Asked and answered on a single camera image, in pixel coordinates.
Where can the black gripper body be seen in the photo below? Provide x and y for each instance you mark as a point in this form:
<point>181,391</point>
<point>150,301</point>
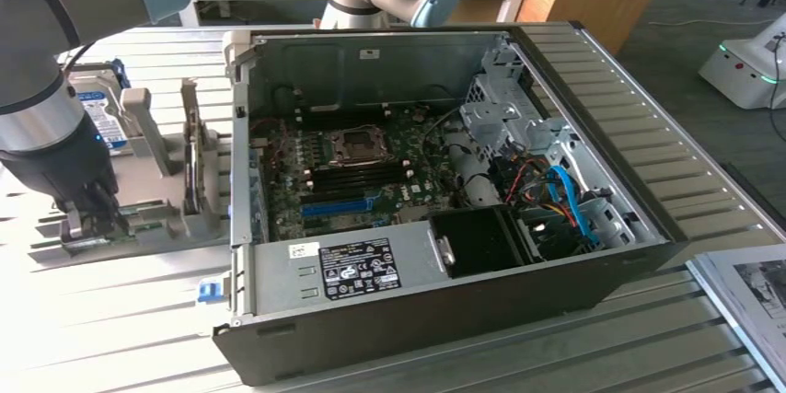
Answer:
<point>54,167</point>

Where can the green RAM stick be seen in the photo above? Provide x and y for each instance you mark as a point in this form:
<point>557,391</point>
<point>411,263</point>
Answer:
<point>97,241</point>
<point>146,227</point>

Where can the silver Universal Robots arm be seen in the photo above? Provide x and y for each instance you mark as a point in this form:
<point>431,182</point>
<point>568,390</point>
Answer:
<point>36,20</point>

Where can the black RAM slot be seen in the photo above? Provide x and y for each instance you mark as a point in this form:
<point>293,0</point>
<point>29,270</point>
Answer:
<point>356,167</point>
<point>359,186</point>
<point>357,180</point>
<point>356,174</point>

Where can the hard disk with blue label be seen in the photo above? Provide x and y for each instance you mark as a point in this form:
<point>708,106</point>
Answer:
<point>106,121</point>

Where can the grey parts rack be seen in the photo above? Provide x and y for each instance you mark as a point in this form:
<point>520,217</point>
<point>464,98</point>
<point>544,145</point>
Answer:
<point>158,149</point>

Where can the dark graphics card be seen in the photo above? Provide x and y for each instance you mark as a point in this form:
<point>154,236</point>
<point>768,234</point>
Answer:
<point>193,158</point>

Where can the blue case latch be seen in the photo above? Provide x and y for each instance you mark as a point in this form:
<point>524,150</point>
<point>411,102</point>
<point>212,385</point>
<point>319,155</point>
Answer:
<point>210,291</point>

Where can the green motherboard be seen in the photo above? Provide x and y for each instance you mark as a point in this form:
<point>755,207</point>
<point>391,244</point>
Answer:
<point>288,181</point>

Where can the grey power supply unit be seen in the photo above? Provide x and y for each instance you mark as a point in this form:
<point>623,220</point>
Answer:
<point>281,273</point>

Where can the blue expansion slot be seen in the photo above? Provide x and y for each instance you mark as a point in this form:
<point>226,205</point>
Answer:
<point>337,207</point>

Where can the black power supply label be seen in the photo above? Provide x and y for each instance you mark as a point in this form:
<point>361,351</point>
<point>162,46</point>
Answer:
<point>359,269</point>

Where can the CPU socket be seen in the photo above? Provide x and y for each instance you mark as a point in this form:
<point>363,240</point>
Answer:
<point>359,144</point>

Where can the white case sticker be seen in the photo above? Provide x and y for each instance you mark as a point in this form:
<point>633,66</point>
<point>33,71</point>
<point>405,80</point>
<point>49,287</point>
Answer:
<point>369,53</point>

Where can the black open PC case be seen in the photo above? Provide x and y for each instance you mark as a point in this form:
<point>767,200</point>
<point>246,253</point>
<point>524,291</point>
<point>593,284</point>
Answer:
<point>429,328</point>

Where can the metal disk bay cage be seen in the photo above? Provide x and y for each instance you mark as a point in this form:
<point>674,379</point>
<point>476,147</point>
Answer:
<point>491,117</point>

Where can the printed paper booklet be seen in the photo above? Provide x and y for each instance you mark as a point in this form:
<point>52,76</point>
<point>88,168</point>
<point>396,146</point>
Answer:
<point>748,287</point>

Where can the white mobile machine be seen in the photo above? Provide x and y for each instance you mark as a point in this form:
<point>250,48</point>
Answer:
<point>743,71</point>

